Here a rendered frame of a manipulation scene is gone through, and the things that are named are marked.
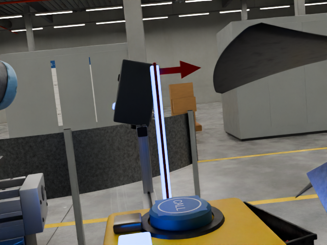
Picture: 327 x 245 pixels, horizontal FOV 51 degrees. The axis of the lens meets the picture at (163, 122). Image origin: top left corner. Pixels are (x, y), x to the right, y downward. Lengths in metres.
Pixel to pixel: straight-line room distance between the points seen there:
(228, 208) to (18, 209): 0.54
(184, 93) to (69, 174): 6.61
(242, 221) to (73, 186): 2.02
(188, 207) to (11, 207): 0.54
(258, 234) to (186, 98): 8.40
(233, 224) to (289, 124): 6.80
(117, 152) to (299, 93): 5.21
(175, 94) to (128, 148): 6.33
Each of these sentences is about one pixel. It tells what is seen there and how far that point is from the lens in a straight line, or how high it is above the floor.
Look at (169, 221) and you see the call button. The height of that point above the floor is 1.08.
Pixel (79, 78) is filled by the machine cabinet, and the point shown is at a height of 1.48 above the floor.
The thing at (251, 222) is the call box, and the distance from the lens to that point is 0.22.
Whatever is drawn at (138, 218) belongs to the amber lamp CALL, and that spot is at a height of 1.08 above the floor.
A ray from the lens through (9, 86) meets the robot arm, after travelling 0.86.
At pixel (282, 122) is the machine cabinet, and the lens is 6.95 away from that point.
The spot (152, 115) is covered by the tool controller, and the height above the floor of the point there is 1.08.
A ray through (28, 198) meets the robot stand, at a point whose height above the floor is 0.98.
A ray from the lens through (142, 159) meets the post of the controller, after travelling 1.00.
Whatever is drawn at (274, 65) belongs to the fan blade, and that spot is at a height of 1.18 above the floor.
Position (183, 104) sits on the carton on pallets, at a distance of 8.59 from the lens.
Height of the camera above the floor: 1.16
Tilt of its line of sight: 6 degrees down
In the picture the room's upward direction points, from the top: 6 degrees counter-clockwise
